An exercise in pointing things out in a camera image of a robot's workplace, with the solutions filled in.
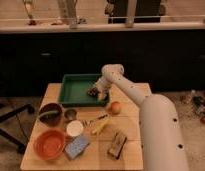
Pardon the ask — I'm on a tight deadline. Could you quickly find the orange plastic bowl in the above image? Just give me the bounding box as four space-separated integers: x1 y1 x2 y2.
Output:
33 129 66 160

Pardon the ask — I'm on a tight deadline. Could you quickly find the yellow corn toy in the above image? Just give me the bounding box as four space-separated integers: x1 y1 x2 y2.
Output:
91 119 109 135

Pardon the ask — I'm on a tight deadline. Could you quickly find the small metal cup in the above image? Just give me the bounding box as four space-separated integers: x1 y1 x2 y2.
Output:
64 109 77 121

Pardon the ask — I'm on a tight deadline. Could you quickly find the dark grape bunch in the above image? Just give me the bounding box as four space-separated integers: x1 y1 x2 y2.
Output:
87 88 99 97

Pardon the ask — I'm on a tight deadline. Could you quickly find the dark brown bowl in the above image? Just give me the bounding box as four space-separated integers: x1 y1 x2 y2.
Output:
38 103 62 127

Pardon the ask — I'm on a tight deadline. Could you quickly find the blue sponge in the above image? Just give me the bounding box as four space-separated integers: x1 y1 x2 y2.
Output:
65 134 90 160

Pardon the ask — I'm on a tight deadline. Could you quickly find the brown rectangular box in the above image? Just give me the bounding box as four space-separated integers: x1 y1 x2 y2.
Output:
108 131 127 160

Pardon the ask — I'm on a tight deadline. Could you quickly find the black office chair base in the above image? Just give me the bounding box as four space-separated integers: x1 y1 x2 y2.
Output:
0 101 36 155

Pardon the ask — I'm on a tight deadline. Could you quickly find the green cucumber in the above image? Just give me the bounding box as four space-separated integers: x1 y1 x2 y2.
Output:
38 110 59 121

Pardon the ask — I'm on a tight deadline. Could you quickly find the white round cup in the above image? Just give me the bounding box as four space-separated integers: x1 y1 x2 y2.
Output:
66 120 84 137

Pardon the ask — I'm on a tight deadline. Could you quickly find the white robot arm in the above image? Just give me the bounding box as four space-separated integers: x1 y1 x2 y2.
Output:
95 64 189 171

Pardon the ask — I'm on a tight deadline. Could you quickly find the green plastic tray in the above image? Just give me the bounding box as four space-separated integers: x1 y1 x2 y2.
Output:
58 73 110 108

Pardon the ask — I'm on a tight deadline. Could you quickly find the orange peach fruit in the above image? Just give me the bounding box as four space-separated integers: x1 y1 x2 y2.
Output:
110 101 121 114

